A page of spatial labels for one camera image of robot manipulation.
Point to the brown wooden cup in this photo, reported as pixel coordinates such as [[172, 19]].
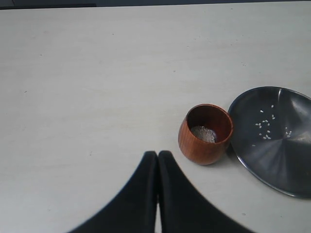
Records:
[[213, 118]]

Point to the round steel plate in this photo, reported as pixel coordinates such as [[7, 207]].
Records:
[[272, 137]]

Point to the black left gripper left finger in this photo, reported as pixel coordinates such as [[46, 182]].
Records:
[[133, 209]]

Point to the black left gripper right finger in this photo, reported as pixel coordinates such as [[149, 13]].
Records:
[[183, 209]]

